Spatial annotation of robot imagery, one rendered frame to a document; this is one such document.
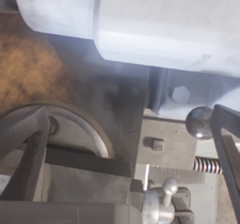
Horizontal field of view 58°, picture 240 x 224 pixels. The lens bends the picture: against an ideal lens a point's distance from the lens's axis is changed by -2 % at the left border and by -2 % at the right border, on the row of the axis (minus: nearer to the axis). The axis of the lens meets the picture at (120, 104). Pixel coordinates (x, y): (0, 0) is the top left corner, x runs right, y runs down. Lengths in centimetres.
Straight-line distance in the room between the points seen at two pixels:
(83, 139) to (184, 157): 22
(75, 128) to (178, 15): 28
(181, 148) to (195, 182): 75
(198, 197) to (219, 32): 113
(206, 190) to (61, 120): 99
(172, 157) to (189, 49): 33
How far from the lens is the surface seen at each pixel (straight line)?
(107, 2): 18
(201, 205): 130
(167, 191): 35
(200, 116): 23
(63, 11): 22
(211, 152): 56
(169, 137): 47
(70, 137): 40
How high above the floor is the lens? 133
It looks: 85 degrees down
